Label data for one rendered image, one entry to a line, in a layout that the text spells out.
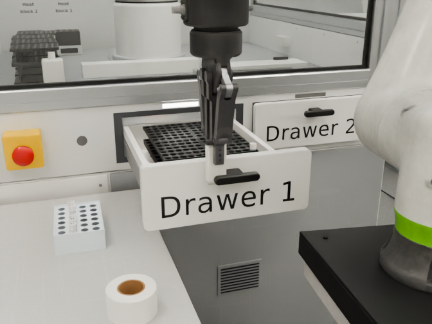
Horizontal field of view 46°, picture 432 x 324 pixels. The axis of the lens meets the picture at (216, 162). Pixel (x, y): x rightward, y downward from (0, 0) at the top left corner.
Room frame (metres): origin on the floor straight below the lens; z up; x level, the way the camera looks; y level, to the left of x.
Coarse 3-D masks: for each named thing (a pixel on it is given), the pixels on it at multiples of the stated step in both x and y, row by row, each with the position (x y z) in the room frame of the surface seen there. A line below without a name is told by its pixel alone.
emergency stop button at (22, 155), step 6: (18, 150) 0.92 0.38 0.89; (24, 150) 0.92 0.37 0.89; (30, 150) 0.93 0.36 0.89; (12, 156) 0.92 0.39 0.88; (18, 156) 0.92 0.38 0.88; (24, 156) 0.92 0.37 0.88; (30, 156) 0.93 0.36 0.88; (18, 162) 0.92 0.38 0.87; (24, 162) 0.92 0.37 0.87; (30, 162) 0.93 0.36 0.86
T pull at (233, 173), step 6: (234, 168) 0.77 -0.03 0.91; (228, 174) 0.74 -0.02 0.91; (234, 174) 0.74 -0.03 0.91; (240, 174) 0.74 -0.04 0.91; (246, 174) 0.74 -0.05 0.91; (252, 174) 0.74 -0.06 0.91; (258, 174) 0.75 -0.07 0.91; (216, 180) 0.73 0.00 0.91; (222, 180) 0.73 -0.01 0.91; (228, 180) 0.73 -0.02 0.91; (234, 180) 0.74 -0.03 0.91; (240, 180) 0.74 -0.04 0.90; (246, 180) 0.74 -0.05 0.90; (252, 180) 0.74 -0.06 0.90
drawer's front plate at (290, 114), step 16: (352, 96) 1.21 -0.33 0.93; (256, 112) 1.13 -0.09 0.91; (272, 112) 1.14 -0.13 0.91; (288, 112) 1.15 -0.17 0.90; (336, 112) 1.19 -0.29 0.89; (352, 112) 1.20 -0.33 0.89; (256, 128) 1.13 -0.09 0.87; (272, 128) 1.14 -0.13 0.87; (336, 128) 1.19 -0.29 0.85; (352, 128) 1.20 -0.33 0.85; (272, 144) 1.14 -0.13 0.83; (288, 144) 1.15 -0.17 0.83; (304, 144) 1.16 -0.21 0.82
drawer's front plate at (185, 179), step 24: (144, 168) 0.73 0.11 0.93; (168, 168) 0.74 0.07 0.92; (192, 168) 0.75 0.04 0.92; (240, 168) 0.78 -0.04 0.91; (264, 168) 0.79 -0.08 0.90; (288, 168) 0.80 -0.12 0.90; (144, 192) 0.73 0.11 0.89; (168, 192) 0.74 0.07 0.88; (192, 192) 0.75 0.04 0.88; (216, 192) 0.76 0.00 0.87; (240, 192) 0.78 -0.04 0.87; (144, 216) 0.73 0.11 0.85; (192, 216) 0.75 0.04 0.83; (216, 216) 0.76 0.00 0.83; (240, 216) 0.78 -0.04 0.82
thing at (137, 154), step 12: (180, 120) 1.12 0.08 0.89; (192, 120) 1.12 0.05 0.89; (132, 132) 1.08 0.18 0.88; (144, 132) 1.08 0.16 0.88; (240, 132) 1.06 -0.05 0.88; (132, 144) 0.95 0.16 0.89; (264, 144) 0.95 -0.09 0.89; (132, 156) 0.93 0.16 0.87; (144, 156) 0.87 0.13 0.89; (132, 168) 0.94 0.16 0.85
